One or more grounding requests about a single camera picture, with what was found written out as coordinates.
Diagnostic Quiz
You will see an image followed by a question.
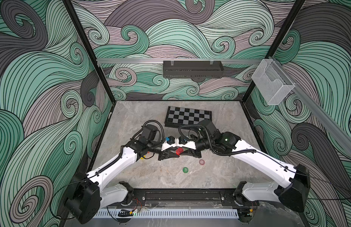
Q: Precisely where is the red paint jar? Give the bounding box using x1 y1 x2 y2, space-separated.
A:
176 148 184 156

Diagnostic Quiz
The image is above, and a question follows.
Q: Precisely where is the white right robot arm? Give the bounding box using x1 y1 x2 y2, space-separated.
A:
178 120 311 213

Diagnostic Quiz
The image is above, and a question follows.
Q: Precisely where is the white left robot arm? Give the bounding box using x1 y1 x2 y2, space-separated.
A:
64 120 179 224

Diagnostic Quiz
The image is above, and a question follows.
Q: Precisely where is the green jar lid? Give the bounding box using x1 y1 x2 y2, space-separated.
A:
183 167 189 174

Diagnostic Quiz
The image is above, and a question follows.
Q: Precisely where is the black white chessboard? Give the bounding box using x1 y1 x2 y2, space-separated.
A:
165 106 212 128

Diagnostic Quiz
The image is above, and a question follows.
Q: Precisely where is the white ventilated front strip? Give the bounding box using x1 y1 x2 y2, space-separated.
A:
93 208 239 219

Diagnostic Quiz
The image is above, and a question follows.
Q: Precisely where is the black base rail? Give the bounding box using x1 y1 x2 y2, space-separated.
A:
124 187 295 207

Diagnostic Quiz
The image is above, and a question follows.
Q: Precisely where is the black wall shelf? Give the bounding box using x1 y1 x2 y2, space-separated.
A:
163 60 224 80

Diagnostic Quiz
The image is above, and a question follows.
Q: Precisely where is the clear plastic wall bin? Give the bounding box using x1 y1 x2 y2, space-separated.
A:
252 59 295 106

